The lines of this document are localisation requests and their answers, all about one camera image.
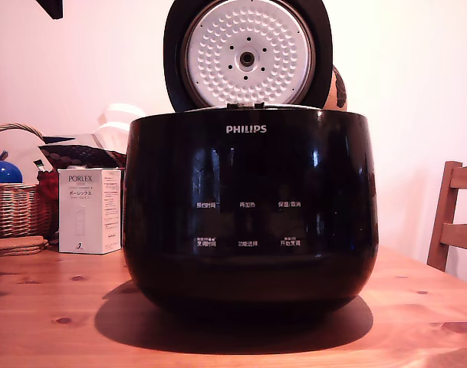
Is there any black rice cooker lid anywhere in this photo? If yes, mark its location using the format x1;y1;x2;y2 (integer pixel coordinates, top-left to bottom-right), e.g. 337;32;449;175
163;0;334;113

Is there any black Philips rice cooker body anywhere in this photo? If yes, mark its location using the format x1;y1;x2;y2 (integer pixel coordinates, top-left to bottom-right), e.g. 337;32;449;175
122;108;380;312

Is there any dark dotted fabric bag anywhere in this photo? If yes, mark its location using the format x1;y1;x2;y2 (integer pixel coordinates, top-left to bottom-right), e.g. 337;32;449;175
39;143;127;170

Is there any cork coaster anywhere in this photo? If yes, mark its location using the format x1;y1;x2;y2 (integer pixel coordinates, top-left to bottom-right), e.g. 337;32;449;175
0;235;44;247
0;240;50;258

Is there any white Porlex box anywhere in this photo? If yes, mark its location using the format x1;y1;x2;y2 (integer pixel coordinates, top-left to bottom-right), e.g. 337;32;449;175
58;167;122;255

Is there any brown round object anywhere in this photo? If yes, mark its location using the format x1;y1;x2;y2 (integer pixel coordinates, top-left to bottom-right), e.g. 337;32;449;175
326;64;350;113

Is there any white plastic bag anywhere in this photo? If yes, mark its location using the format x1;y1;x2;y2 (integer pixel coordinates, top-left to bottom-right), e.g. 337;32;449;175
92;103;146;154

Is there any wooden chair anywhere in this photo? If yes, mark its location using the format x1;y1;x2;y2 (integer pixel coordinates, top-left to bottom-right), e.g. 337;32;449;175
426;160;467;287

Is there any woven wicker basket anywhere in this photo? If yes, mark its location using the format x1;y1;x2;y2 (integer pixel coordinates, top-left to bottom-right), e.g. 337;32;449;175
0;122;54;241

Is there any blue ball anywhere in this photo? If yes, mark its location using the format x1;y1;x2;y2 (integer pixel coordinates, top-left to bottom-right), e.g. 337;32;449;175
0;160;24;184

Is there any red knitted cloth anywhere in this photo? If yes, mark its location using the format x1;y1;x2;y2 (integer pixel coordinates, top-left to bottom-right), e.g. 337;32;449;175
36;170;60;232

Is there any steel inner pot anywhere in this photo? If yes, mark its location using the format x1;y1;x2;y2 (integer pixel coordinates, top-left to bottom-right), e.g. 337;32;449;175
178;102;323;113

